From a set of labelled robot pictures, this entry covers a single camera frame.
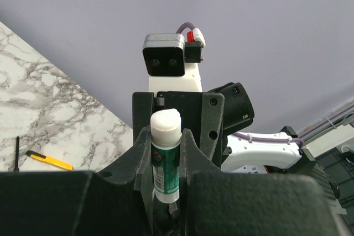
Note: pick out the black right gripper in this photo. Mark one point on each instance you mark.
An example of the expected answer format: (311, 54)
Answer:
(201, 113)

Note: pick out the orange handled screwdriver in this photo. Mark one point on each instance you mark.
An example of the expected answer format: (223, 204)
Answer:
(16, 160)

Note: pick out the white green glue stick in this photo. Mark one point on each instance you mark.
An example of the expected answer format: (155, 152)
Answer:
(165, 128)

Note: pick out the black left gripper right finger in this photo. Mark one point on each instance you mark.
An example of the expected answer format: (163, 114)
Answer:
(198, 195)

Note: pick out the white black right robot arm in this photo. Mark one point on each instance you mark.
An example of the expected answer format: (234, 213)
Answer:
(282, 152)

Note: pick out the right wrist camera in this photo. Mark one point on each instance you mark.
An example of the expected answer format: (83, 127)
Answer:
(172, 60)

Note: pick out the aluminium extrusion rail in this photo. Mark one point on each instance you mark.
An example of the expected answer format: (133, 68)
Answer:
(336, 118)

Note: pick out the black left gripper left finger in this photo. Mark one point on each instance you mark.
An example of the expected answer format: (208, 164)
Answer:
(125, 194)

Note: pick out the yellow utility knife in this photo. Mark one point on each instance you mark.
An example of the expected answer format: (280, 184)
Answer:
(49, 160)

